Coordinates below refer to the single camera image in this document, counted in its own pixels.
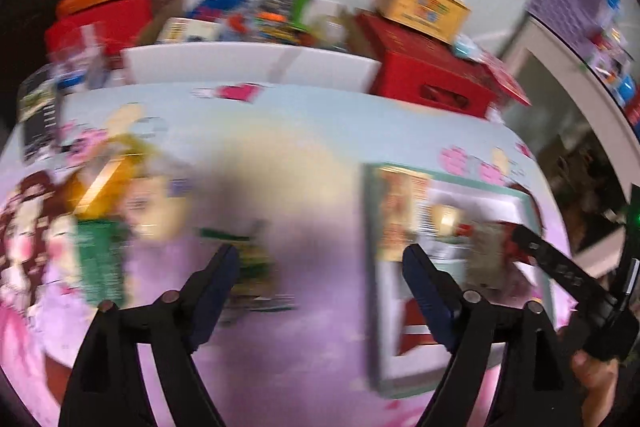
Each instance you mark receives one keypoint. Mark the green cow print snack packet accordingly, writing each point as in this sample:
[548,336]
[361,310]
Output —
[252,259]

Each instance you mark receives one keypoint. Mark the green brick pattern snack packet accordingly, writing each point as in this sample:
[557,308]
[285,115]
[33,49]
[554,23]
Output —
[100,257]

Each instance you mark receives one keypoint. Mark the red flat box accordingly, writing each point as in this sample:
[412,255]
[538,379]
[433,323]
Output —
[100,24]

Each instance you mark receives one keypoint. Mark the white tray with teal rim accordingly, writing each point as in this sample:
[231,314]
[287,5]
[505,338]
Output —
[387,307]

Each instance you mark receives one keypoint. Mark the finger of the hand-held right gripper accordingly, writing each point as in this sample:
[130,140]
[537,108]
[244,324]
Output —
[555,262]

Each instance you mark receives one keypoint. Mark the orange brown snack packet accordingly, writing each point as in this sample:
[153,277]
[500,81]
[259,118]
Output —
[400,202]

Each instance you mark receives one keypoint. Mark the pale yellow jelly snack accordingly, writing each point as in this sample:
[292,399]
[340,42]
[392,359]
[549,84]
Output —
[446,217]

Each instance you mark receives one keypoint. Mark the clear plastic box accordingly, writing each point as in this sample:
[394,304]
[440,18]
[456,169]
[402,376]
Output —
[82,57]

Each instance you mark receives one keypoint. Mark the printed cartoon tablecloth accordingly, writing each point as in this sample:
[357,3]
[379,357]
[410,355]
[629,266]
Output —
[300,157]

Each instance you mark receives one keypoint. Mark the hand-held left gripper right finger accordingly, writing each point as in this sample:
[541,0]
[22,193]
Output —
[430,299]

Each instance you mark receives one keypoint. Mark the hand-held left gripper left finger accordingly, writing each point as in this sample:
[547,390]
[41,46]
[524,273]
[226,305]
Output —
[215,292]

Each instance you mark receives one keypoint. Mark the person's right hand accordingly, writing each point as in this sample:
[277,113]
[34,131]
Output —
[597,387]

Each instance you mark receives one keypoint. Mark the white shelf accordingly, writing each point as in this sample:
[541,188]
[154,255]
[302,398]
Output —
[600,77]

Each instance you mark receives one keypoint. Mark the red plastic crate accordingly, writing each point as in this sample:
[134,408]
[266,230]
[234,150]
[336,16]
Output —
[435,67]

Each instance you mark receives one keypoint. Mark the yellow snack packet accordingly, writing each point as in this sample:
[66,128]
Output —
[100,189]

